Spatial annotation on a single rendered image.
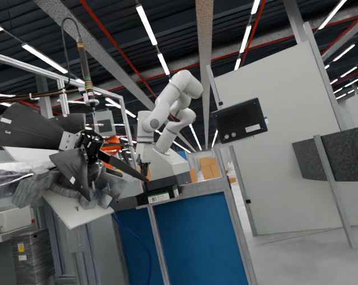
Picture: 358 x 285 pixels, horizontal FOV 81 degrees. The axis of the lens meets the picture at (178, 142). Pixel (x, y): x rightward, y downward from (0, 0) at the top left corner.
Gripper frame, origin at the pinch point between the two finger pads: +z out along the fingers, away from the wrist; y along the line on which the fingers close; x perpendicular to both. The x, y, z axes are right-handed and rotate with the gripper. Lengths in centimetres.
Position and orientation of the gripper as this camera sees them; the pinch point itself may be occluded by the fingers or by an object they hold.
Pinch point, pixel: (143, 172)
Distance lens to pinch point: 112.4
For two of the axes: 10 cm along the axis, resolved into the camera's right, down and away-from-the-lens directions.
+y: -4.0, -0.3, -9.1
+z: -0.4, 10.0, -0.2
